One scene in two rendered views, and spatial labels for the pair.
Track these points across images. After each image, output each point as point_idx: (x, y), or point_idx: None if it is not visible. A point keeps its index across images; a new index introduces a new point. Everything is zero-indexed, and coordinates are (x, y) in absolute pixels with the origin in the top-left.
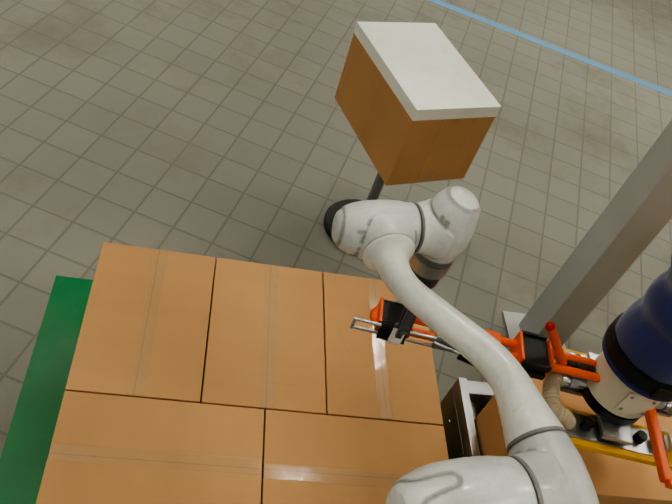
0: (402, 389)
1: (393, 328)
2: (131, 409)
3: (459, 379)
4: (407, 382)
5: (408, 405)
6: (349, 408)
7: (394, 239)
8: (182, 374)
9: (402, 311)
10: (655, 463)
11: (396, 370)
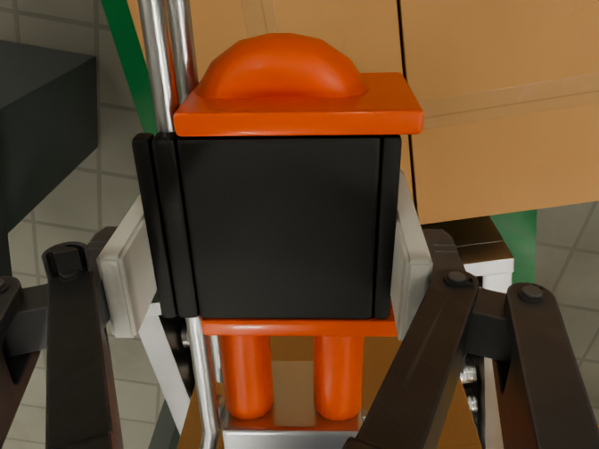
0: (484, 147)
1: (133, 223)
2: None
3: (509, 259)
4: (503, 156)
5: (448, 160)
6: (420, 37)
7: None
8: None
9: (102, 347)
10: None
11: (530, 132)
